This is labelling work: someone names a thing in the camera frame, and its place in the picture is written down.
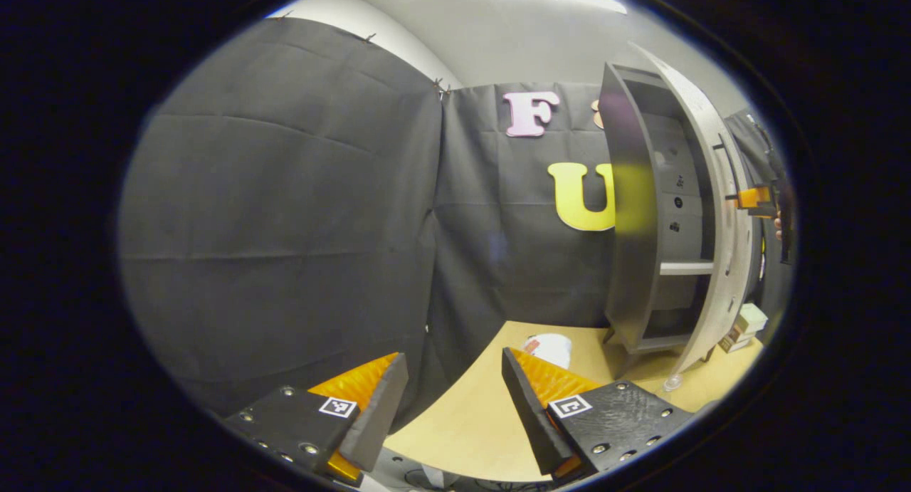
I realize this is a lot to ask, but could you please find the white plush toy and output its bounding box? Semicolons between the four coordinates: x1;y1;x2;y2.
523;333;574;370

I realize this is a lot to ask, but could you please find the light grey cabinet door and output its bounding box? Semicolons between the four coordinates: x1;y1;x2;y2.
626;42;755;375

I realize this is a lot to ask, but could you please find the grey book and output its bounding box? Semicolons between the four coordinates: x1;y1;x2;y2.
719;328;754;354

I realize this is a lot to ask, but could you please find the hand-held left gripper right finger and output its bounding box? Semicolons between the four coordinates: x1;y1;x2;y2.
502;347;695;486

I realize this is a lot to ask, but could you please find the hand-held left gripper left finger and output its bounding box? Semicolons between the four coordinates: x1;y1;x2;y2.
224;352;410;487

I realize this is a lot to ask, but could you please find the black door handle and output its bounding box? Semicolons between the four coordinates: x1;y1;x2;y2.
714;142;739;197

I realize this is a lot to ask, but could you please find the black backdrop cloth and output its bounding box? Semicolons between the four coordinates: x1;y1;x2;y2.
117;16;796;436

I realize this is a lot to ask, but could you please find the dark grey cabinet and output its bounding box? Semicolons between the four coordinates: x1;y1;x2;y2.
598;61;720;357

